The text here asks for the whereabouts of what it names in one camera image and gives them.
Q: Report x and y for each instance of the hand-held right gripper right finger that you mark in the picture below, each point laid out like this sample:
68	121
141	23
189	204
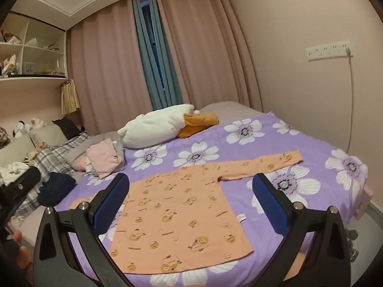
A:
269	203

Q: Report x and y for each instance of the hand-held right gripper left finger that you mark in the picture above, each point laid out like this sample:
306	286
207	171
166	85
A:
110	203

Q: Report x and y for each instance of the orange printed long-sleeve shirt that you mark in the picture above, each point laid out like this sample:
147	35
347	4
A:
179	215

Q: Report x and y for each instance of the white printed clothes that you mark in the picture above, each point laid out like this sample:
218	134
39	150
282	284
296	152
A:
12	170

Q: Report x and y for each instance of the person's left hand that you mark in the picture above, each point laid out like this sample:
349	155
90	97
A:
22	254

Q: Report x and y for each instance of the navy dark cloth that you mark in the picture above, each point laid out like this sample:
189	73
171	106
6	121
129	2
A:
56	185

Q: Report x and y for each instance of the grey plaid blanket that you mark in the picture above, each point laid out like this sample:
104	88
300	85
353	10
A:
56	155

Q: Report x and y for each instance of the pink folded garment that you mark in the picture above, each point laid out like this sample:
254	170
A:
103	158

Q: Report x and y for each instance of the multicoloured patterned cloth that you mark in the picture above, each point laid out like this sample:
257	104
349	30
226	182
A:
3	137

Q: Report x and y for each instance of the grey folded garment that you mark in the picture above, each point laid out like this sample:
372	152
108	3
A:
119	152

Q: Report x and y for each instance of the black and white plush toy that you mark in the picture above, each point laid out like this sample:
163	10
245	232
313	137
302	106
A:
21	128

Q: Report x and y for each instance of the purple floral bed sheet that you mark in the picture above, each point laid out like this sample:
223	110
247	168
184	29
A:
263	143

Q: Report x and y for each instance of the cream plush toy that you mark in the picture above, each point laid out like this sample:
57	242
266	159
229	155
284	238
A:
37	122

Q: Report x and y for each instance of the dark brown cloth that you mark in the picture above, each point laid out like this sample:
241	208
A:
68	127

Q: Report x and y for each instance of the white goose plush toy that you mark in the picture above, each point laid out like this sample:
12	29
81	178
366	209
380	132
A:
155	125

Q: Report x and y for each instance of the pink printed box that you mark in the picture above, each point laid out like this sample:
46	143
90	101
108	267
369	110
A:
365	198

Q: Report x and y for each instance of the plush toy on shelf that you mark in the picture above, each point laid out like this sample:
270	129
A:
9	62

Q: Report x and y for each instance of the pink curtain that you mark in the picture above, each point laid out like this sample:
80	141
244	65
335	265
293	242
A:
209	50
104	65

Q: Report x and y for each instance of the blue curtain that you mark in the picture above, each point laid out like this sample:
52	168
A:
149	65

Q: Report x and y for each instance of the white wall shelf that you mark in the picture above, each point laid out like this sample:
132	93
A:
30	79

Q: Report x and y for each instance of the white wall power strip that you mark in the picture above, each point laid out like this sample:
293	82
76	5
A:
326	50

